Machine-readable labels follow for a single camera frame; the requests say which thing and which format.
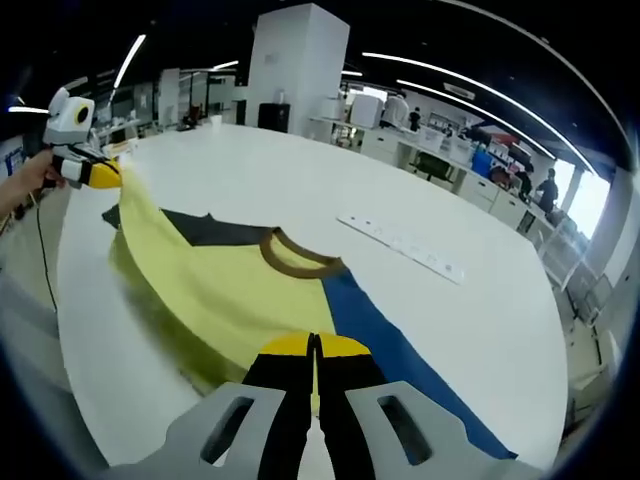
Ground white appliance box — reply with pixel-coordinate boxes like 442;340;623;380
352;94;386;126

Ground white square pillar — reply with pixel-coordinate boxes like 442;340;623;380
247;2;351;136

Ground white counter cabinets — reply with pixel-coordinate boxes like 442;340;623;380
309;117;546;231

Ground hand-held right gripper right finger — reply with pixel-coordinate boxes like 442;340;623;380
315;333;546;480

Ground person's left hand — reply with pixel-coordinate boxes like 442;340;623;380
19;148;69;201

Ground yellow garment blue grey sleeves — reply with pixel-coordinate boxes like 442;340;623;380
102;159;519;461

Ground white table socket panel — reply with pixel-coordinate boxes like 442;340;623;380
335;213;466;286

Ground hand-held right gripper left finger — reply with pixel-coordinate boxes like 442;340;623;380
99;332;317;480

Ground black cabinet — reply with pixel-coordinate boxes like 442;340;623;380
257;102;291;134

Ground black office chair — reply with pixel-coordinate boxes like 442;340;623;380
412;152;454;182

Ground black cable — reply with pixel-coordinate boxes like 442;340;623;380
34;187;59;314

